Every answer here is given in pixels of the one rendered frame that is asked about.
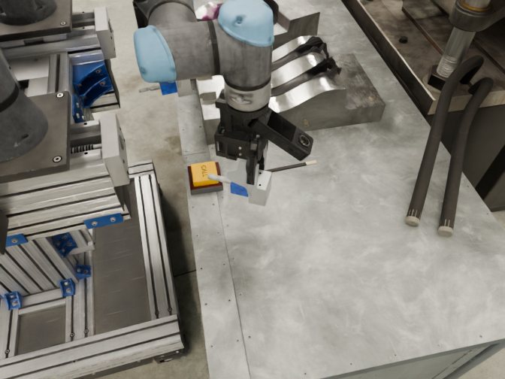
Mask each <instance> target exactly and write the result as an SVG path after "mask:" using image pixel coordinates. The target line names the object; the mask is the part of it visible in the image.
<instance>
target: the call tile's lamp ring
mask: <svg viewBox="0 0 505 379"><path fill-rule="evenodd" d="M215 164H216V169H217V173H218V175H219V176H221V174H220V170H219V163H218V162H215ZM188 173H189V183H190V189H191V190H197V189H202V188H208V187H213V186H222V182H219V183H216V184H211V185H206V186H197V187H193V184H192V174H191V166H188Z"/></svg>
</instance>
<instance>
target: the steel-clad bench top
mask: <svg viewBox="0 0 505 379"><path fill-rule="evenodd" d="M306 1H307V2H309V3H310V4H311V5H312V6H314V7H315V8H316V9H318V10H319V11H320V16H319V26H318V32H317V37H320V38H321V39H322V41H323V43H326V44H327V51H328V53H329V56H330V55H337V54H344V53H353V54H354V55H355V57H356V59H357V60H358V62H359V63H360V65H361V66H362V68H363V69H364V71H365V73H366V74H367V76H368V77H369V79H370V81H371V82H372V84H373V85H374V87H375V88H376V90H377V92H378V93H379V94H380V96H381V98H382V99H383V101H384V102H385V104H386V106H385V109H384V111H383V115H382V118H381V120H380V121H377V122H372V123H362V124H355V125H350V126H340V127H334V128H328V129H318V130H313V131H307V132H305V133H307V134H308V135H309V136H310V137H312V138H313V146H312V150H311V153H310V155H309V156H308V157H307V158H305V159H304V160H302V161H299V160H297V159H296V158H295V157H293V156H291V155H290V154H288V153H287V152H286V151H284V150H283V149H281V148H280V147H278V146H277V145H275V144H274V143H272V142H271V141H269V140H268V151H267V158H266V163H265V170H268V169H272V168H279V167H283V166H287V165H294V164H298V163H302V162H309V161H313V160H316V162H317V163H316V164H312V165H305V166H301V167H297V168H290V169H286V170H282V171H275V172H272V176H271V191H270V194H269V196H268V200H267V202H266V205H265V206H261V205H255V204H251V203H249V198H248V197H246V196H239V195H235V194H232V193H231V189H230V184H229V183H223V182H222V183H223V190H222V191H216V192H211V193H202V194H197V195H191V192H190V186H189V175H188V169H187V167H188V166H191V164H197V163H203V162H210V161H211V162H212V161H214V162H218V163H219V168H220V172H221V176H223V177H226V173H227V172H228V171H232V170H235V169H237V165H238V162H239V161H240V160H242V159H240V158H237V161H235V160H231V159H226V158H225V157H221V156H216V148H215V144H210V145H207V140H206V136H205V131H204V124H203V120H202V115H201V107H200V102H199V98H198V91H197V86H196V80H191V81H190V83H191V89H192V94H191V95H188V96H182V97H179V96H178V94H177V92H176V93H175V99H176V106H177V118H178V124H179V130H180V142H181V149H182V155H183V167H184V173H185V179H186V191H187V198H188V204H189V216H190V222H191V229H192V240H193V247H194V253H195V264H196V271H197V278H198V289H199V296H200V302H201V314H202V320H203V327H204V338H205V345H206V351H207V363H208V369H209V375H210V379H250V378H251V379H322V378H325V377H332V376H335V375H339V374H346V373H349V372H353V371H359V370H363V369H366V368H373V367H377V366H380V365H386V364H390V363H394V362H400V361H404V360H408V359H414V358H418V357H421V356H427V355H431V354H435V353H441V352H445V351H449V350H455V349H458V348H463V347H469V346H473V345H476V344H482V343H486V342H490V341H496V340H500V339H504V338H505V231H504V230H503V229H502V227H501V226H500V224H499V222H498V221H497V220H496V219H495V217H494V216H493V214H492V213H491V212H490V210H489V209H488V207H487V206H486V204H485V203H484V201H483V200H482V199H481V198H480V196H479V194H478V193H477V192H476V190H475V189H474V188H473V186H472V185H471V183H470V181H469V180H468V179H467V178H466V176H465V175H464V173H463V172H462V174H461V183H460V188H459V194H458V203H457V208H456V213H455V222H454V228H453V233H452V236H450V237H444V236H442V235H439V234H438V229H439V225H440V216H441V211H442V206H443V199H444V194H445V189H446V181H447V176H448V172H449V164H450V159H451V155H450V154H449V152H448V151H447V149H446V148H445V147H444V145H443V144H442V142H440V146H439V149H438V151H437V157H436V160H435V163H434V169H433V171H432V175H431V180H430V183H429V187H428V192H427V195H426V198H425V203H424V207H423V210H422V215H421V218H420V221H419V225H418V226H409V225H407V224H406V223H405V220H406V218H407V212H408V209H409V206H410V201H411V198H412V195H413V190H414V187H415V185H416V179H417V177H418V173H419V169H420V165H421V162H422V157H423V154H424V152H425V147H426V144H427V140H428V136H429V132H430V130H431V127H430V126H429V124H428V122H427V121H426V120H425V118H424V117H423V116H422V114H421V113H420V111H419V109H418V108H417V107H416V106H415V104H414V103H413V101H412V100H411V98H410V97H409V96H408V95H407V93H406V92H405V90H404V88H403V87H402V86H401V85H400V83H399V82H398V80H397V79H396V77H395V76H394V75H393V74H392V72H391V70H390V69H389V67H388V66H387V64H386V63H385V62H384V61H383V59H382V57H381V56H380V55H379V54H378V52H377V51H376V49H375V48H374V46H373V45H372V43H371V42H370V41H369V39H368V38H367V36H366V35H365V33H364V32H363V31H362V30H361V28H360V26H359V25H358V24H357V22H356V21H355V20H354V18H353V17H352V15H351V14H350V12H349V11H348V10H347V8H346V7H345V5H344V4H343V2H342V1H341V0H306ZM208 148H209V149H208ZM209 152H210V153H209ZM217 197H218V198H217ZM218 202H219V203H218ZM219 210H220V211H219ZM220 214H221V215H220ZM221 218H222V219H221ZM223 230H224V231H223ZM224 234H225V236H224ZM225 243H226V244H225ZM226 247H227V248H226ZM227 251H228V252H227ZM228 259H229V261H228ZM229 263H230V265H229ZM230 267H231V269H230ZM231 276H232V277H231ZM232 280H233V281H232ZM233 284H234V286H233ZM234 292H235V294H234ZM235 296H236V298H235ZM236 300H237V301H236ZM238 312H239V314H238ZM239 317H240V318H239ZM240 325H241V326H240ZM241 329H242V331H241ZM242 333H243V334H242ZM244 345H245V347H244ZM245 350H246V351H245ZM246 358H247V359H246ZM247 362H248V364H247ZM248 366H249V368H248ZM249 374H250V376H249Z"/></svg>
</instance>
